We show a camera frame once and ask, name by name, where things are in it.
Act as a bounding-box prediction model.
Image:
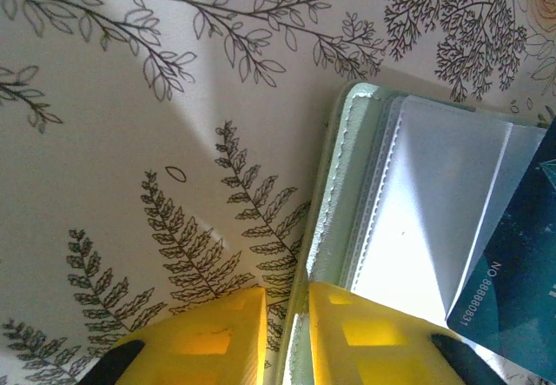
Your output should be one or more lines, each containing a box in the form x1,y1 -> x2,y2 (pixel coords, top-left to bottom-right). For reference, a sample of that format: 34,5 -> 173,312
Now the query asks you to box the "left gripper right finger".
307,281 -> 505,385

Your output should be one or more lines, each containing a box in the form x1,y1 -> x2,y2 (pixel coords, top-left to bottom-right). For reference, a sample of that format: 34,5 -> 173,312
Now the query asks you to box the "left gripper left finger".
80,286 -> 268,385

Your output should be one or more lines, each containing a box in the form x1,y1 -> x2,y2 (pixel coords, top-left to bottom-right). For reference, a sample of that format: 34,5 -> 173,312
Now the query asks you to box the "floral table cover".
0,0 -> 556,385

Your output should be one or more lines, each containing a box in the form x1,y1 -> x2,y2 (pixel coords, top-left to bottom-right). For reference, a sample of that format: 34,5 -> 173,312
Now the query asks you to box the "dark teal numbered credit card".
446,117 -> 556,380

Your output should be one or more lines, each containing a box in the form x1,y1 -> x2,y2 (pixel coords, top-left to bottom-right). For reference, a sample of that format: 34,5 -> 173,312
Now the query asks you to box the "green card holder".
275,79 -> 551,385

